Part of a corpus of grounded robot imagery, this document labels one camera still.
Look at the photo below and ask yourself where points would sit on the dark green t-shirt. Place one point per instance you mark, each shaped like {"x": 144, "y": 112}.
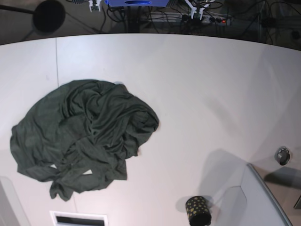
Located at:
{"x": 79, "y": 136}

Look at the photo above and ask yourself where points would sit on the black cup with gold dots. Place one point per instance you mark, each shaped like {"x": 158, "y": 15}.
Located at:
{"x": 198, "y": 211}

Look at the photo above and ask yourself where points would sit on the blue plastic box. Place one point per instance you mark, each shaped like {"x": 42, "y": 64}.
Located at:
{"x": 125, "y": 3}

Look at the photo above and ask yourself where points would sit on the round metal table grommet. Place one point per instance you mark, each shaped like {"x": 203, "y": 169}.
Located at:
{"x": 282, "y": 155}

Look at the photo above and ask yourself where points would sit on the white rectangular table slot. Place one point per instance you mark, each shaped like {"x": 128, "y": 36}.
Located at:
{"x": 78, "y": 219}

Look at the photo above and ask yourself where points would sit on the black round stool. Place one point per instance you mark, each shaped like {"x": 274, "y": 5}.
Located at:
{"x": 48, "y": 17}

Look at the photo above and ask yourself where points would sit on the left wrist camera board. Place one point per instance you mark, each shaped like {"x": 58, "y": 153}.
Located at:
{"x": 197, "y": 8}

